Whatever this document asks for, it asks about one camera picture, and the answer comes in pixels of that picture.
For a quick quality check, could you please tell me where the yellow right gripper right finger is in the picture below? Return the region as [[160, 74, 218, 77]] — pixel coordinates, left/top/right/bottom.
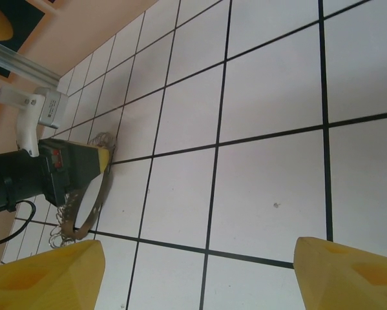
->
[[292, 236, 387, 310]]

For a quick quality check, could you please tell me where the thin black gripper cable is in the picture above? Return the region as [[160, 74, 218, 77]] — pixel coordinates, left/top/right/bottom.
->
[[0, 200, 38, 248]]

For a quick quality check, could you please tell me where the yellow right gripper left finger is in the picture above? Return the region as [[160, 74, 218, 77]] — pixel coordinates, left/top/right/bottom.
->
[[0, 240, 107, 310]]

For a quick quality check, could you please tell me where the aluminium corner post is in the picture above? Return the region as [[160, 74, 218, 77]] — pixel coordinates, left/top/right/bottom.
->
[[0, 36, 62, 88]]

